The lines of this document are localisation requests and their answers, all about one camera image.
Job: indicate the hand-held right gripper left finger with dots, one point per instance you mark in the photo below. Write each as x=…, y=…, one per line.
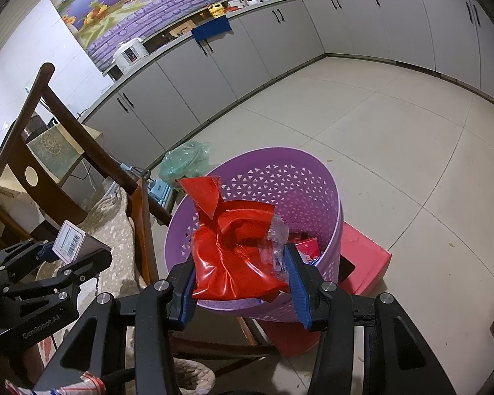
x=187, y=296

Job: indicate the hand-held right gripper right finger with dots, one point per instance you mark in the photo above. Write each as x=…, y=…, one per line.
x=298, y=288

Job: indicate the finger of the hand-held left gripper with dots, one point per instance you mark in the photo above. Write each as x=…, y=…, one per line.
x=86, y=265
x=45, y=250

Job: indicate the brown box with white label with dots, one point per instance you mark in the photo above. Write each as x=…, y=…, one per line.
x=92, y=242

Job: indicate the red plastic bag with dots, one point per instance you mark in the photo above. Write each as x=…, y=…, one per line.
x=230, y=263

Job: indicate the purple plastic basket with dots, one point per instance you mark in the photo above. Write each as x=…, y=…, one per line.
x=296, y=181

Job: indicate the person's left forearm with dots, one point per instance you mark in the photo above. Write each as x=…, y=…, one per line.
x=20, y=362

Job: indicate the small red box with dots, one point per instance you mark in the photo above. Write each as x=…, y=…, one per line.
x=308, y=250

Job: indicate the quilted polka dot chair cushion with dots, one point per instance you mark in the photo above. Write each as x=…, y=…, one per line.
x=115, y=230

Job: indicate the red plastic stool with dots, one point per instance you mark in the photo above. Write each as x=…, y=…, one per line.
x=362, y=259

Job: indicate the red white blue striped bag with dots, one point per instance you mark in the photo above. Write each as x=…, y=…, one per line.
x=82, y=384

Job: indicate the beige patterned box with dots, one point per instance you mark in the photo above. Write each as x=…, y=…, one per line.
x=53, y=148

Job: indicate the light blue plastic stool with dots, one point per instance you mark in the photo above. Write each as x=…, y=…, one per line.
x=160, y=193

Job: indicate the brown wooden chair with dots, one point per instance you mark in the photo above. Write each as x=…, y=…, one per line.
x=78, y=140

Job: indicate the green plastic bag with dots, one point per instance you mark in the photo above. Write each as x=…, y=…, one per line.
x=185, y=160

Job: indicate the white rice cooker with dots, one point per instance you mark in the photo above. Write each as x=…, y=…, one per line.
x=129, y=55

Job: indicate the brown cardboard box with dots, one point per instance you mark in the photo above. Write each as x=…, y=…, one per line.
x=179, y=31

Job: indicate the grey kitchen cabinets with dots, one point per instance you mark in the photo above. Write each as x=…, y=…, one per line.
x=313, y=28

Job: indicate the blue cloth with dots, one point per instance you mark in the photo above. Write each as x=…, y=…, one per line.
x=212, y=28

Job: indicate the yellow container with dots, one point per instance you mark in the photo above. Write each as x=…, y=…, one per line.
x=216, y=9

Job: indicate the purple landscape wall poster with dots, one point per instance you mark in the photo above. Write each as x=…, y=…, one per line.
x=148, y=4

